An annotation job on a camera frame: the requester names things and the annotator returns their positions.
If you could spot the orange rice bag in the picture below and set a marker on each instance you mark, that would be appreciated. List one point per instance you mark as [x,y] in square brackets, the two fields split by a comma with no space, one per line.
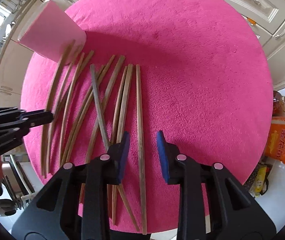
[275,145]

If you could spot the pink cylindrical cup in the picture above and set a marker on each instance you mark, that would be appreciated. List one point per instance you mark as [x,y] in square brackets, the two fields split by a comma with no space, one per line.
[49,30]

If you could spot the pink tablecloth round table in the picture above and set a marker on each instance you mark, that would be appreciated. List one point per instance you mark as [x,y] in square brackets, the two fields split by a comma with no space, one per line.
[204,78]

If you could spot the dark wooden chopstick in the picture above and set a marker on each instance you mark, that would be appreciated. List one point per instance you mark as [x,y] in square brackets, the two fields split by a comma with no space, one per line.
[102,126]

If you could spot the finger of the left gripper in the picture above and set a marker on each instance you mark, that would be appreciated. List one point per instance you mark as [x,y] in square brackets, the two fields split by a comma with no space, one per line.
[37,118]

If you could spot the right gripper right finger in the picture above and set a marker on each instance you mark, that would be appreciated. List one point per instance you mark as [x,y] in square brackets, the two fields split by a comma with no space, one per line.
[213,204]

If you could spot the lower cabinets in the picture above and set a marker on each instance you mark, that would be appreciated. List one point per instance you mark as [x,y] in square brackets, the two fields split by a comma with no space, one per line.
[265,17]

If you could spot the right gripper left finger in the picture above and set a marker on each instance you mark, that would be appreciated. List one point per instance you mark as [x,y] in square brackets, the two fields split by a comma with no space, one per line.
[73,203]

